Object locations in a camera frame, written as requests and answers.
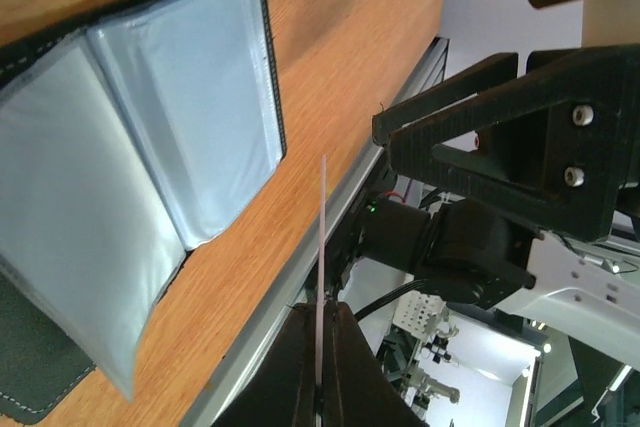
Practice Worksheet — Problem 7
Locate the black leather card holder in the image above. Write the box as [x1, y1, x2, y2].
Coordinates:
[1, 0, 287, 424]

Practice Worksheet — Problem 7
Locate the white floral card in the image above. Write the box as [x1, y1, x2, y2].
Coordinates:
[315, 155, 327, 402]

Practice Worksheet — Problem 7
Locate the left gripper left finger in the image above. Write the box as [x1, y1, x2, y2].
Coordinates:
[214, 304, 315, 427]

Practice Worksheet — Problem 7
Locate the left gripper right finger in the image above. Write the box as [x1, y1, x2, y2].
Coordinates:
[322, 301, 423, 427]

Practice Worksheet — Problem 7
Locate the aluminium table edge rail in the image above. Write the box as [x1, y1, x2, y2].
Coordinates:
[180, 137, 396, 426]

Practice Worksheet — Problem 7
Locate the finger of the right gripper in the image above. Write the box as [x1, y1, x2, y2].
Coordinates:
[372, 52, 519, 147]
[387, 46, 639, 242]

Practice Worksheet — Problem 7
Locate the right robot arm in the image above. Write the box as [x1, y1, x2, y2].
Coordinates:
[355, 44, 639, 367]

